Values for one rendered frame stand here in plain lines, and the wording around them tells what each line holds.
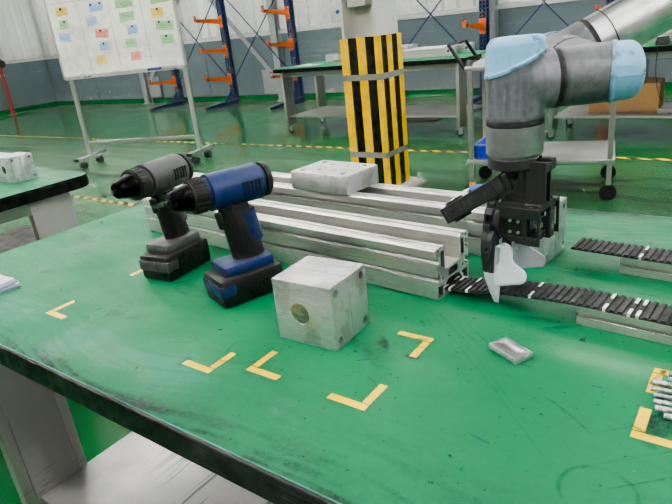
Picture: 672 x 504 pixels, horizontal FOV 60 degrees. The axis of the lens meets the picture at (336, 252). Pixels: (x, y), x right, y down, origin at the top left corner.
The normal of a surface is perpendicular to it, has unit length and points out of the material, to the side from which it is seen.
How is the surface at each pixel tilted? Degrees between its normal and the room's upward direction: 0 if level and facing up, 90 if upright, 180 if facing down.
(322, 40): 90
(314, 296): 90
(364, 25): 90
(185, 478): 0
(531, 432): 0
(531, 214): 90
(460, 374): 0
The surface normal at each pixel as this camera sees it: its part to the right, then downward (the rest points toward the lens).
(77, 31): -0.27, 0.38
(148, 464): -0.11, -0.93
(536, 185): -0.64, 0.34
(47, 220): 0.80, 0.14
